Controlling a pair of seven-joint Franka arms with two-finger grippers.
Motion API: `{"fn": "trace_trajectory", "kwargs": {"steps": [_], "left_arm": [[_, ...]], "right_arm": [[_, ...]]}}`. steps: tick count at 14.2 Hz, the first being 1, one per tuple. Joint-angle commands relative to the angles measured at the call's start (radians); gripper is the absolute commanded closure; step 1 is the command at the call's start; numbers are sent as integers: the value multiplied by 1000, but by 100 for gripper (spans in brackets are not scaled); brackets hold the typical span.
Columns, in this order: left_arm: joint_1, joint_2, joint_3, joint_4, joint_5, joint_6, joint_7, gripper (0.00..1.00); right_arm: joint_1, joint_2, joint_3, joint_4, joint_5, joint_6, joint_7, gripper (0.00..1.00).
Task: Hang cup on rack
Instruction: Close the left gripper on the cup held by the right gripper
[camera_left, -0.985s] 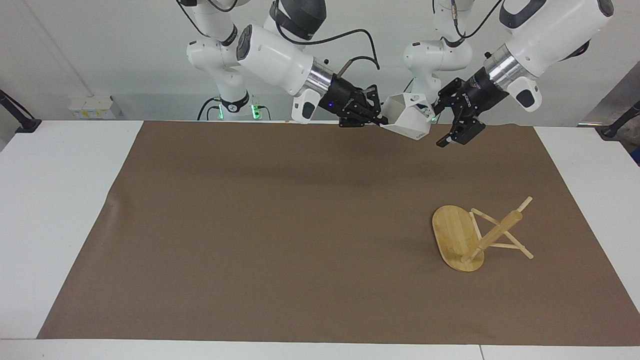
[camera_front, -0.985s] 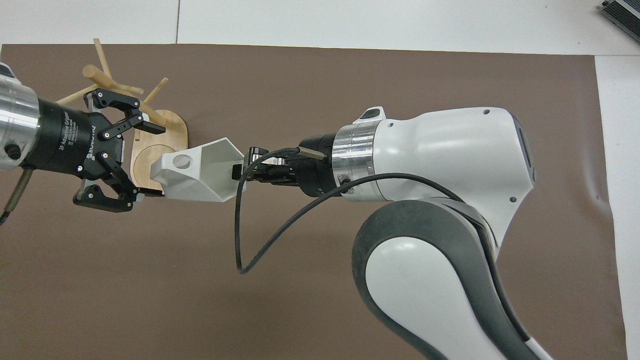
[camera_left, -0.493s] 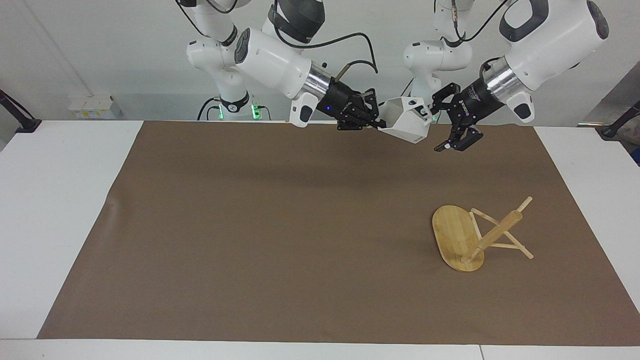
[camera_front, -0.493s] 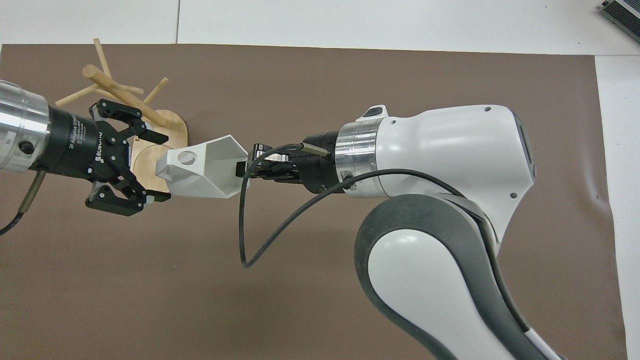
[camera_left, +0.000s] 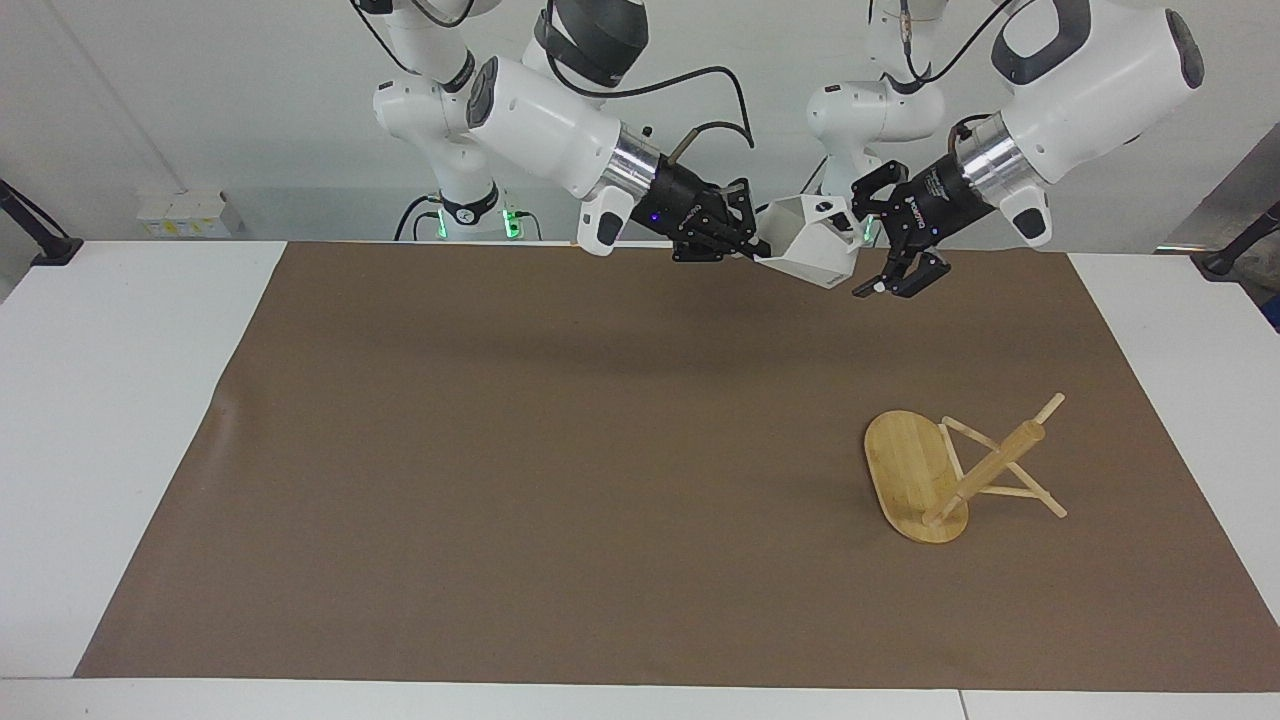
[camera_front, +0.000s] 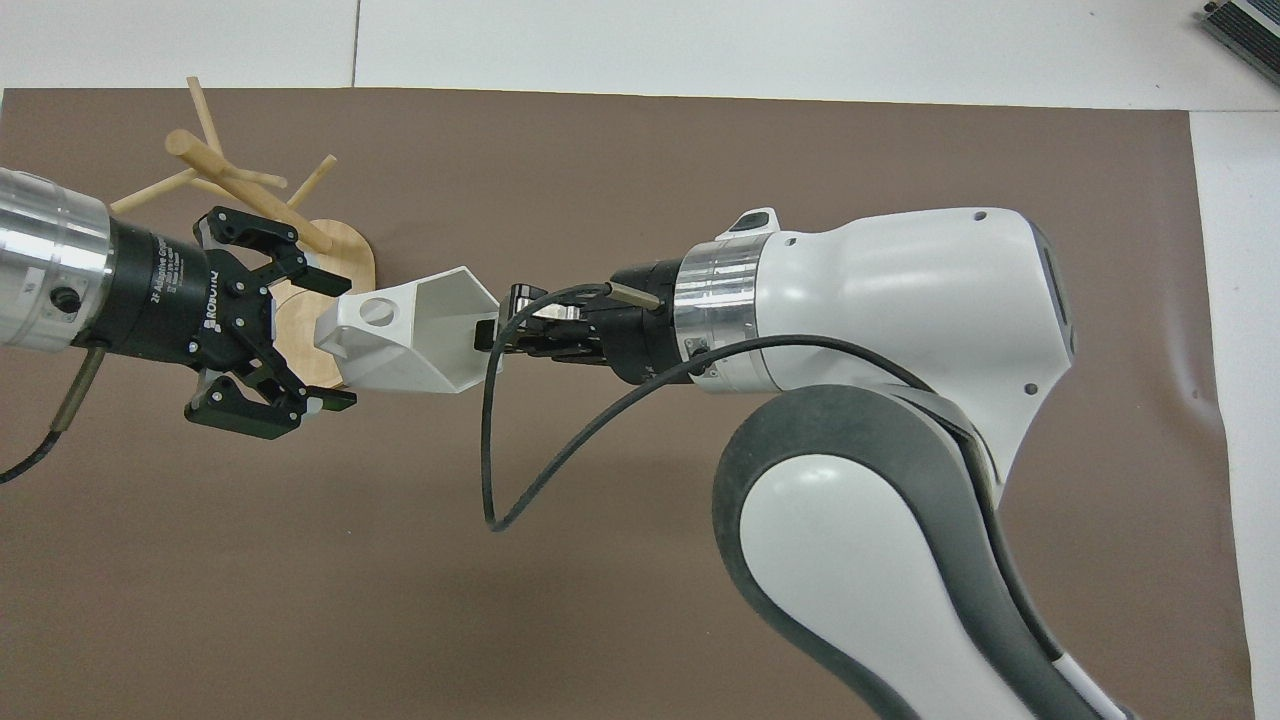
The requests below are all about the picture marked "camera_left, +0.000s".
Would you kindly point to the white angular cup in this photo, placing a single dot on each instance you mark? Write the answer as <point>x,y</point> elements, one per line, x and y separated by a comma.
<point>812,245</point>

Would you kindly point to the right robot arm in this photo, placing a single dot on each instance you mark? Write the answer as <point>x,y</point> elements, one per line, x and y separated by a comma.
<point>540,125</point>

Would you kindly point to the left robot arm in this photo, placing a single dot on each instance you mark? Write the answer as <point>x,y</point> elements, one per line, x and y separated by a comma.
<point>1090,90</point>

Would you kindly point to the wooden cup rack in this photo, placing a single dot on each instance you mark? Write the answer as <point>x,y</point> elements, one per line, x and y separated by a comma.
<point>915,480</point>

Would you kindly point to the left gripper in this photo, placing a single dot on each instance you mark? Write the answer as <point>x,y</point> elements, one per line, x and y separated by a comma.
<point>935,210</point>

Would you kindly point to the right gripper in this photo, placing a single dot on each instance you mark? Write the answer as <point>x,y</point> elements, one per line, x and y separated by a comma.
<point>680,205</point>

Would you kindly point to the black stand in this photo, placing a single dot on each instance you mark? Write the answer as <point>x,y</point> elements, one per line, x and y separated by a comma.
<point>40,235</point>
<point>1245,245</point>

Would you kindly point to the white socket box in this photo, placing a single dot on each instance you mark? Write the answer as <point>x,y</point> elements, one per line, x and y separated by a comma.
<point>185,215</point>

